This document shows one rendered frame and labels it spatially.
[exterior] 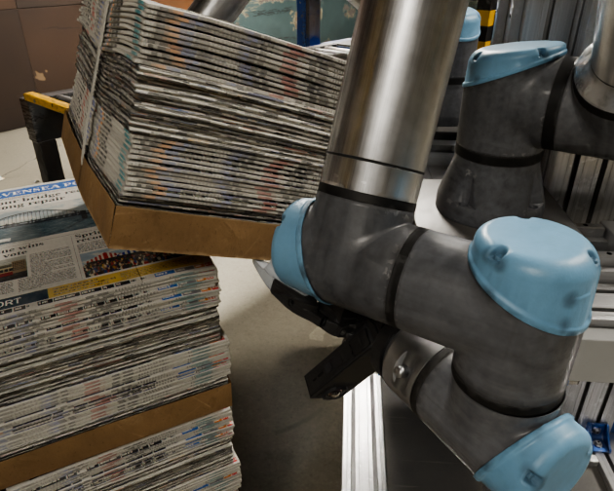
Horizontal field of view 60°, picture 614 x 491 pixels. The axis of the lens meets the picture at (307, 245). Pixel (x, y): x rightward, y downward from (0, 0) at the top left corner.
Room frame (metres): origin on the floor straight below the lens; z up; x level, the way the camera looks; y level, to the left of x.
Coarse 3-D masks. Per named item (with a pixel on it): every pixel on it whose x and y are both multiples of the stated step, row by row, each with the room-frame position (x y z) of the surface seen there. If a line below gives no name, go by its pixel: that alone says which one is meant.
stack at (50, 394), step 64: (0, 192) 0.75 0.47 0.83; (64, 192) 0.75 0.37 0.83; (0, 256) 0.56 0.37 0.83; (64, 256) 0.55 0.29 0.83; (128, 256) 0.55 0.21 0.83; (192, 256) 0.56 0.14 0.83; (0, 320) 0.43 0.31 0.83; (64, 320) 0.46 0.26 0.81; (128, 320) 0.49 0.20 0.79; (192, 320) 0.52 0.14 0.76; (0, 384) 0.42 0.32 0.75; (64, 384) 0.45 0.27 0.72; (128, 384) 0.48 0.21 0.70; (192, 384) 0.51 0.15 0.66; (0, 448) 0.41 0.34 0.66; (128, 448) 0.47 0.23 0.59; (192, 448) 0.51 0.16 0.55
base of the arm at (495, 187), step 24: (456, 144) 0.72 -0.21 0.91; (456, 168) 0.70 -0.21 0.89; (480, 168) 0.67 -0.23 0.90; (504, 168) 0.66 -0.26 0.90; (528, 168) 0.67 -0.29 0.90; (456, 192) 0.68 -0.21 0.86; (480, 192) 0.66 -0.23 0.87; (504, 192) 0.65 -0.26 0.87; (528, 192) 0.66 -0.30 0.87; (456, 216) 0.67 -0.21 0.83; (480, 216) 0.65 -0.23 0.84; (504, 216) 0.64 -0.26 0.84; (528, 216) 0.65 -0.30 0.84
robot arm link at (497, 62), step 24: (480, 48) 0.74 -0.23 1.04; (504, 48) 0.70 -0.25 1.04; (528, 48) 0.68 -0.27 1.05; (552, 48) 0.67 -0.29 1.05; (480, 72) 0.69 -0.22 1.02; (504, 72) 0.66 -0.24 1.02; (528, 72) 0.66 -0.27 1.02; (552, 72) 0.66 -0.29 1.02; (480, 96) 0.68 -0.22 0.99; (504, 96) 0.66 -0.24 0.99; (528, 96) 0.65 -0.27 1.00; (552, 96) 0.64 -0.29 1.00; (480, 120) 0.68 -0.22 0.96; (504, 120) 0.66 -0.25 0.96; (528, 120) 0.65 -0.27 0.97; (552, 120) 0.63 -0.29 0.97; (480, 144) 0.67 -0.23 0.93; (504, 144) 0.66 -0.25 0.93; (528, 144) 0.66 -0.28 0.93; (552, 144) 0.64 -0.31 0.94
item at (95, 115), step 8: (112, 0) 0.62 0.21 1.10; (104, 32) 0.64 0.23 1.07; (96, 40) 0.65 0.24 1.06; (104, 40) 0.63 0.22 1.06; (104, 56) 0.62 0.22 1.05; (96, 72) 0.64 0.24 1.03; (96, 80) 0.63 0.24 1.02; (96, 88) 0.63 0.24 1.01; (96, 96) 0.61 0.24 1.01; (96, 104) 0.63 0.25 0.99; (96, 112) 0.62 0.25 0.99; (96, 120) 0.61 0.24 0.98; (96, 128) 0.59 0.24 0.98; (88, 136) 0.63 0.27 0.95; (88, 144) 0.63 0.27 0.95; (88, 152) 0.61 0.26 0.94; (88, 160) 0.60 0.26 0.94
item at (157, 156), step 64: (128, 0) 0.55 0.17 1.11; (128, 64) 0.50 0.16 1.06; (192, 64) 0.51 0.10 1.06; (256, 64) 0.53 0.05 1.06; (320, 64) 0.56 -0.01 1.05; (128, 128) 0.46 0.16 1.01; (192, 128) 0.48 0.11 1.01; (256, 128) 0.51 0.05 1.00; (320, 128) 0.55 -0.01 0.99; (128, 192) 0.45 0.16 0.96; (192, 192) 0.47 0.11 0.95; (256, 192) 0.51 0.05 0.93
